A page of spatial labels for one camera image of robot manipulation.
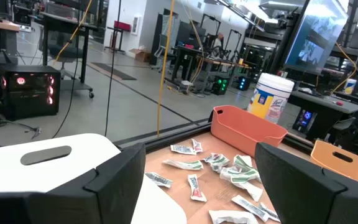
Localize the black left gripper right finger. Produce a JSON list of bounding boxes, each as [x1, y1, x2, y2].
[[254, 142, 358, 224]]

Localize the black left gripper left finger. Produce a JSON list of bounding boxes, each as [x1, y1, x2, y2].
[[0, 142, 147, 224]]

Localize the plain white packet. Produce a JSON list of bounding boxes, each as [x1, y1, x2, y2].
[[234, 181, 264, 202]]

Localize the white packet grey print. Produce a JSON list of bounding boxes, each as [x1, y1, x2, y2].
[[144, 172, 173, 189]]

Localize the white packet red print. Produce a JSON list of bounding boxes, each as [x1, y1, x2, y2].
[[187, 174, 208, 203], [191, 139, 204, 154]]

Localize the white plastic bin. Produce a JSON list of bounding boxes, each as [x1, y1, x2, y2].
[[0, 133, 188, 224]]

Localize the yellow plastic bin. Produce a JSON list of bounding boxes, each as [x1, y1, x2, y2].
[[309, 139, 358, 189]]

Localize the long crumpled white packet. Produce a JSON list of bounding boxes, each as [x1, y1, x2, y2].
[[208, 210, 260, 224]]

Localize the computer tower blue light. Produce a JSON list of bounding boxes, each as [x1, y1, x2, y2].
[[292, 108, 316, 134]]

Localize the black mesh office chair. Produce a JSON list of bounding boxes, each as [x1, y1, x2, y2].
[[331, 113, 358, 156]]

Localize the orange plastic bin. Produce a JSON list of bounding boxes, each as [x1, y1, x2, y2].
[[209, 105, 288, 158]]

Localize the grey desk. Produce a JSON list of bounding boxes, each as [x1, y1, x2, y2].
[[287, 89, 358, 142]]

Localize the white yellow wipes canister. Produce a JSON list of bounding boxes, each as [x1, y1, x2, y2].
[[247, 72, 295, 124]]

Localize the small wipes container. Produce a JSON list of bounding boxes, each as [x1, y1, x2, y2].
[[344, 78, 358, 95]]

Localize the dark floor mat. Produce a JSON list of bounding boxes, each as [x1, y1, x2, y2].
[[87, 62, 138, 82]]

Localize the black computer tower pink lights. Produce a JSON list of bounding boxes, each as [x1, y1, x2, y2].
[[0, 64, 62, 121]]

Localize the computer tower blue lights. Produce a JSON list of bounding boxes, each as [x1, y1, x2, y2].
[[236, 76, 251, 91]]

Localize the computer tower green lights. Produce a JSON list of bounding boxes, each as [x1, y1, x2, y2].
[[211, 76, 229, 96]]

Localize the cardboard box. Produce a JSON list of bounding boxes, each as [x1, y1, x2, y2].
[[128, 48, 151, 63]]

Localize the black rolling table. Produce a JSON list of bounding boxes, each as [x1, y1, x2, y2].
[[39, 11, 98, 100]]

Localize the dark office chair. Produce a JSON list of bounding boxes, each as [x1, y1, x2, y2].
[[47, 29, 83, 80]]

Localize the wooden table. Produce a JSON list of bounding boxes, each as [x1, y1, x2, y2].
[[197, 56, 252, 94]]

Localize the black monitor pole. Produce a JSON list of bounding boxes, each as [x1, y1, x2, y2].
[[268, 0, 311, 75]]

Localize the black desk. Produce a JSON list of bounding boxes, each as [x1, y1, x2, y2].
[[170, 45, 205, 84]]

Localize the large monitor blue screen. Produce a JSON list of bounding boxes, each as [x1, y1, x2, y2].
[[283, 0, 350, 75]]

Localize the red cart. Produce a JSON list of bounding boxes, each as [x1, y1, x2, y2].
[[105, 21, 132, 54]]

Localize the person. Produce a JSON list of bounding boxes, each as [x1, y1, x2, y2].
[[212, 32, 226, 50]]

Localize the thin black cable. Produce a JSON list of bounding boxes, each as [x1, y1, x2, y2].
[[51, 57, 81, 140]]

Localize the black hanging cable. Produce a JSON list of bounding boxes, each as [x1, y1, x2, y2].
[[104, 0, 122, 138]]

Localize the yellow hanging cable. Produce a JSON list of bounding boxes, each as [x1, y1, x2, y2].
[[156, 0, 176, 138]]

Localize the thin yellow cable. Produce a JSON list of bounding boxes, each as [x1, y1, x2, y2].
[[52, 0, 94, 67]]

